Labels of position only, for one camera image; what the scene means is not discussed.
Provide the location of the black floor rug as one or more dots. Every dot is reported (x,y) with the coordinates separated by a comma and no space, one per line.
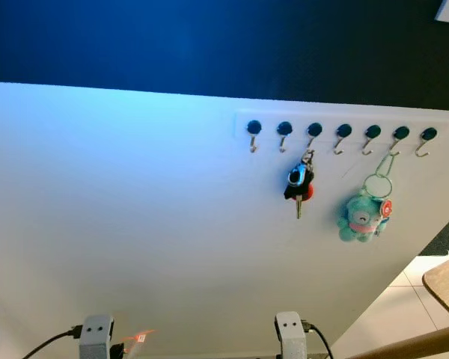
(447,245)

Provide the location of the light wooden table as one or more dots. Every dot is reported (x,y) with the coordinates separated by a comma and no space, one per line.
(447,286)

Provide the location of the curved wooden rail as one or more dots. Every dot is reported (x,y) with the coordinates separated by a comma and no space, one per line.
(411,344)

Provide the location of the black metal wall hook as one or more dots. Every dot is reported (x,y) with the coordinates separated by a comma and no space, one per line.
(429,134)
(343,130)
(254,127)
(284,128)
(401,133)
(314,129)
(373,132)

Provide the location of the black red key bunch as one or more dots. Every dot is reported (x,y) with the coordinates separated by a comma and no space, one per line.
(299,181)

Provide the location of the white hook rail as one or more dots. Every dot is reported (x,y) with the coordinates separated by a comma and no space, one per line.
(266,117)

